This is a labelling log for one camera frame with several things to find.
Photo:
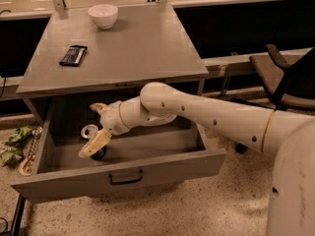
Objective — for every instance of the blue pepsi can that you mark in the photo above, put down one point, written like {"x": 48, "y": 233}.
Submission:
{"x": 96, "y": 141}

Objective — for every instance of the orange patterned snack packet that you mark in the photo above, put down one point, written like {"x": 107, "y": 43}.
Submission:
{"x": 25, "y": 168}

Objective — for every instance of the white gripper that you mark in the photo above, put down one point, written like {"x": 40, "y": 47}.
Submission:
{"x": 110, "y": 118}

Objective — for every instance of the grey cabinet counter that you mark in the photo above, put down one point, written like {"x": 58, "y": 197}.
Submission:
{"x": 146, "y": 43}

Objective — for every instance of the black drawer handle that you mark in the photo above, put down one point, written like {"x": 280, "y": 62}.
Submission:
{"x": 125, "y": 178}

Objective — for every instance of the black office chair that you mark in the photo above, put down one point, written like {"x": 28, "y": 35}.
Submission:
{"x": 289, "y": 83}

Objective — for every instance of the green chip bag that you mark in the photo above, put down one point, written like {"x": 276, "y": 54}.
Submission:
{"x": 13, "y": 152}

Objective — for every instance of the black table leg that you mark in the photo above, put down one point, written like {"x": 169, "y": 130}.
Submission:
{"x": 17, "y": 220}

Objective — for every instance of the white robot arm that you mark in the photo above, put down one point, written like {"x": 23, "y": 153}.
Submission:
{"x": 288, "y": 137}

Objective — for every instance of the grey open top drawer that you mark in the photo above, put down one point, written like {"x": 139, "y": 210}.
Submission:
{"x": 167, "y": 154}

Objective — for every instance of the white ceramic bowl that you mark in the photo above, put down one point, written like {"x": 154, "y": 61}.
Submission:
{"x": 104, "y": 15}

